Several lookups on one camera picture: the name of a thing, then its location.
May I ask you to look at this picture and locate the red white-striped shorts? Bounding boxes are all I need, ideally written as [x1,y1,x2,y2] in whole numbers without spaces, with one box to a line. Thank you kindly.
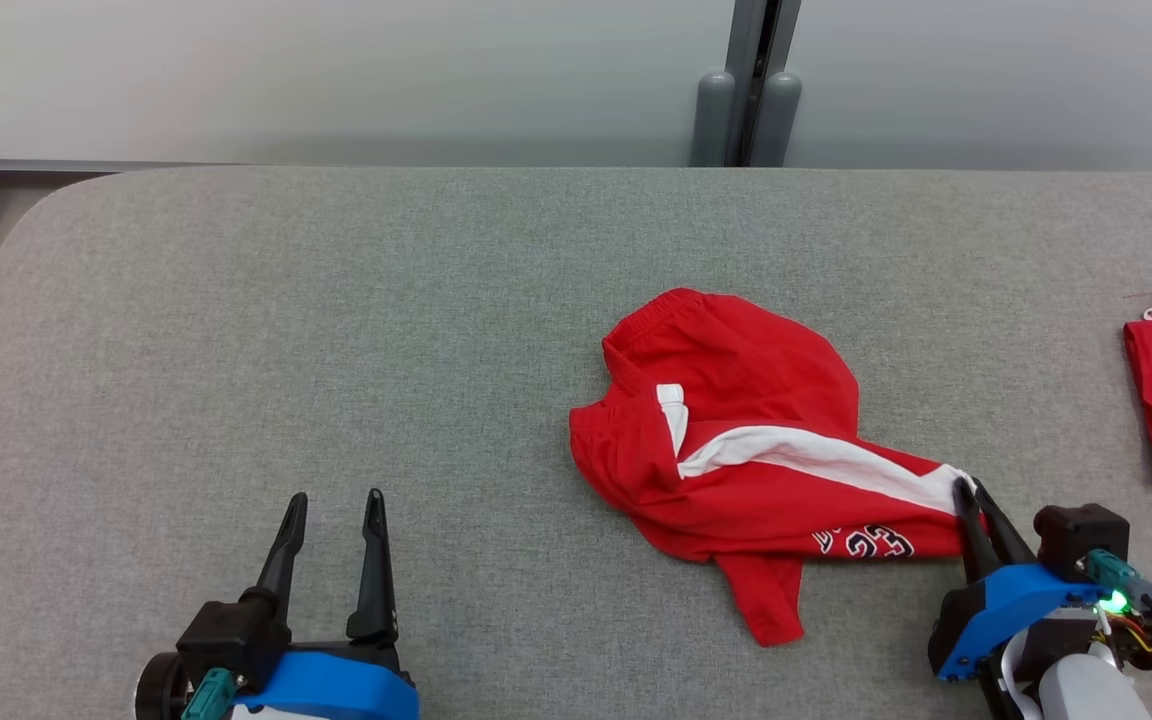
[569,288,982,647]

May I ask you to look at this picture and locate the grey partition post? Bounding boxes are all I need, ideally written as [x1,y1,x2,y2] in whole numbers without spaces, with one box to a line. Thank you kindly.
[723,0,803,167]

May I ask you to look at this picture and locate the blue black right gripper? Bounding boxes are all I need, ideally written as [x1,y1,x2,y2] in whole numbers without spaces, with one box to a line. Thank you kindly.
[929,478,1102,683]

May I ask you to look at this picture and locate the grey cylindrical post foot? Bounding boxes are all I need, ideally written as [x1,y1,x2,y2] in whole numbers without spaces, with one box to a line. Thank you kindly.
[756,71,803,167]
[692,70,737,167]

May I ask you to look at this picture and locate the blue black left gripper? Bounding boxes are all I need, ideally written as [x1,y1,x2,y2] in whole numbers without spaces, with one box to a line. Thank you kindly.
[231,488,420,720]

